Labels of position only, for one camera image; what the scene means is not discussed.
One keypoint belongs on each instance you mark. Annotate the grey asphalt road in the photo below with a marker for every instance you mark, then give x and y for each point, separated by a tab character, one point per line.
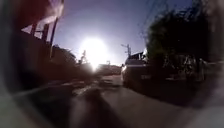
110	108

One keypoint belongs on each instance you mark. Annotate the dark trees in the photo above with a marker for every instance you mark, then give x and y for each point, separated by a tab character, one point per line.
173	36

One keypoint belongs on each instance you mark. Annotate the distant low building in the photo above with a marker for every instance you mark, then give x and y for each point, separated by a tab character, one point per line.
108	69

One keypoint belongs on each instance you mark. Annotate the utility pole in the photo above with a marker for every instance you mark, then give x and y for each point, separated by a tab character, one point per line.
128	50

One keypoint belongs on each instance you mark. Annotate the slanted pole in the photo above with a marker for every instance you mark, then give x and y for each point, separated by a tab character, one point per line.
52	36

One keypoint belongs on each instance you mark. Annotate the dark boundary wall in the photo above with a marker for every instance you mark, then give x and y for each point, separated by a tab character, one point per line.
36	63

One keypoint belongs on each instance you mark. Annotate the red building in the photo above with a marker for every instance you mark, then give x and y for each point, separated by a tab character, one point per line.
30	13

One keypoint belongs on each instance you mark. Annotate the dark parked car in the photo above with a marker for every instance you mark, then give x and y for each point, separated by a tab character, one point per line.
135	71

